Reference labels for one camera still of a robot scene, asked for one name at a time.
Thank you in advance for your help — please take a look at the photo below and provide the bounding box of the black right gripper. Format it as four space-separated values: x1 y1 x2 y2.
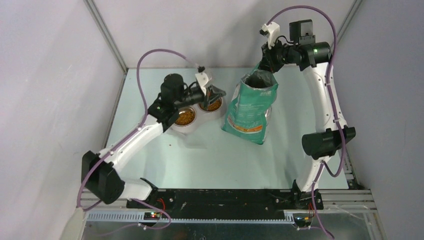
259 37 299 74

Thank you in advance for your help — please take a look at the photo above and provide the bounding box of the teal pet food bag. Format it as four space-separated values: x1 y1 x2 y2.
221 65 279 145

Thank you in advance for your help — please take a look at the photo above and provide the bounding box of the clear plastic scoop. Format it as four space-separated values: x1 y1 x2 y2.
166 126 207 150

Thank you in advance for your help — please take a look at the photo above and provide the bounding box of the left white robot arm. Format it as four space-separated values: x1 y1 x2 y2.
78 72 226 208

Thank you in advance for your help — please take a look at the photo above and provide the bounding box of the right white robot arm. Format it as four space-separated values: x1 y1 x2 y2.
258 19 356 209

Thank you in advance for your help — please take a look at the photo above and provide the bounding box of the brown kibble in right bowl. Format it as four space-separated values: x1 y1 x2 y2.
200 99 222 112

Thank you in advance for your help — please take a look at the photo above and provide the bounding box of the brown kibble in bowl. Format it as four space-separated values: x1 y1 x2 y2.
175 109 196 126
200 99 222 112

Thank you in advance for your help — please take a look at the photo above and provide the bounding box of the right steel bowl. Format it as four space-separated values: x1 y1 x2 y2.
198 97 223 114

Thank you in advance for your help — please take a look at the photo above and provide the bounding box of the steel bowl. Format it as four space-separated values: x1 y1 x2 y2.
174 106 197 127
198 97 223 114

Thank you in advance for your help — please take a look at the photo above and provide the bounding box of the grey double bowl stand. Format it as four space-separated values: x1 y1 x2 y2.
171 97 227 131

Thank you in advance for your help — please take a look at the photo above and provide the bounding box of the left steel bowl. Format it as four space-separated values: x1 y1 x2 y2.
174 106 197 127

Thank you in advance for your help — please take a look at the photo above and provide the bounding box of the brown kibble in left bowl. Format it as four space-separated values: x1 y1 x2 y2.
175 109 196 126

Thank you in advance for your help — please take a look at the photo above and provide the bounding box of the left controller board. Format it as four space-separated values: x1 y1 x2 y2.
143 211 162 221

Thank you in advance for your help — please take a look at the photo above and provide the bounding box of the controller board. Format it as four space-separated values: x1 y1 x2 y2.
293 216 313 230
143 211 162 221

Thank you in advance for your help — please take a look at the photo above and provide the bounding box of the right controller board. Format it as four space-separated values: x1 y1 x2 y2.
293 216 313 230

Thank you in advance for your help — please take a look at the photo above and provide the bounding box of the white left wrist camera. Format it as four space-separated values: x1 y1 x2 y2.
195 66 213 95

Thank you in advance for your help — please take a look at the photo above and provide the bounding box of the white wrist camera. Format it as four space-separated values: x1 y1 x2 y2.
195 66 213 95
259 21 280 50

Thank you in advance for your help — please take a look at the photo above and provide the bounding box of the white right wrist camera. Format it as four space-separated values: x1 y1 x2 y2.
259 21 280 50

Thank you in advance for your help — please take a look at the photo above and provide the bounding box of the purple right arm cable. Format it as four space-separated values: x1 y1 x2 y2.
266 5 347 240

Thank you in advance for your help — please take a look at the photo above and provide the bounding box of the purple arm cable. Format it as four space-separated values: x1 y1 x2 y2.
76 48 203 231
266 5 347 240

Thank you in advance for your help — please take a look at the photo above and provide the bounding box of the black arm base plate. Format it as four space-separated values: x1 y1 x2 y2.
146 189 324 220

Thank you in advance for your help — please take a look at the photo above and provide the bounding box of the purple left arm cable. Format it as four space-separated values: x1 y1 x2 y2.
76 48 203 231

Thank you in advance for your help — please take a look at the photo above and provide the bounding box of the aluminium frame rail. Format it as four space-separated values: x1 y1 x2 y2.
81 189 377 224

